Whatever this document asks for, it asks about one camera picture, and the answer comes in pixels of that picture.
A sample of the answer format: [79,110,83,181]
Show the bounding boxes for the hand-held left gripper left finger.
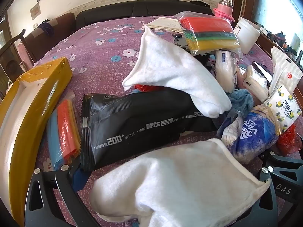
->
[24,162,101,227]

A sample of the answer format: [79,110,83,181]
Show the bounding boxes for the black sofa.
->
[75,0,215,27]

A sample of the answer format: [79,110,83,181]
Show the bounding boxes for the small framed picture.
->
[30,2,40,20]

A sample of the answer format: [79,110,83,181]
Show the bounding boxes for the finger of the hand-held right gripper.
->
[260,150,303,171]

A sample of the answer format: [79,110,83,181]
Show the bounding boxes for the red green yellow sponge pack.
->
[175,11,242,57]

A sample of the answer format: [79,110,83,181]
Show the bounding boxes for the white plastic cup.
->
[235,16,261,55]

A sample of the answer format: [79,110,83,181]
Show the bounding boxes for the white plastic bag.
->
[214,50,238,93]

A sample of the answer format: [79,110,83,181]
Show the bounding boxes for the blue cloth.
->
[227,89,254,123]

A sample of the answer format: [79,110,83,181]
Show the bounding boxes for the black wipes packet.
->
[80,86,218,172]

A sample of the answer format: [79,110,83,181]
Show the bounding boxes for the large white towel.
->
[89,138,273,227]

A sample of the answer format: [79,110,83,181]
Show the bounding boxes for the blue red orange sponge pack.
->
[46,90,83,172]

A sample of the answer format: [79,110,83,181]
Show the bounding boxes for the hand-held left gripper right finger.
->
[227,167,280,227]

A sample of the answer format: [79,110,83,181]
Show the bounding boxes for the purple cloth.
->
[39,20,54,35]

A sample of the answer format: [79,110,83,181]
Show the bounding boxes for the purple floral tablecloth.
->
[32,16,303,227]

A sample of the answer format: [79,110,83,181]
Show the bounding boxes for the blue tissue pack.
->
[221,106,281,165]

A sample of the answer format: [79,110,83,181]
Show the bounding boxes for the brown armchair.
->
[18,12,76,69]

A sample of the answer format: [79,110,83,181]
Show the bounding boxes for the dark wooden chair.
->
[0,28,36,100]

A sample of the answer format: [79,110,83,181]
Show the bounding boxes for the window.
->
[258,0,303,59]

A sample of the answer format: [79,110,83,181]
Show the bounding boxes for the white paper sheet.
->
[143,16,187,33]

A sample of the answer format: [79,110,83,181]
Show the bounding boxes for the lemon print tissue pack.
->
[263,84,303,134]

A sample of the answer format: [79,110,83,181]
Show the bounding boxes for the black bag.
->
[189,0,211,7]

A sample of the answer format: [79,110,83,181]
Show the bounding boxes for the red plastic bag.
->
[276,123,303,155]

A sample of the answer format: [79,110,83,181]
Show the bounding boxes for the yellow cardboard box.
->
[0,56,73,227]

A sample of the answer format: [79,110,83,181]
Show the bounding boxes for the pink water bottle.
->
[213,0,236,23]

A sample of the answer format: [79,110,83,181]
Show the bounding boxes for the striped white bag red label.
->
[269,47,303,95]

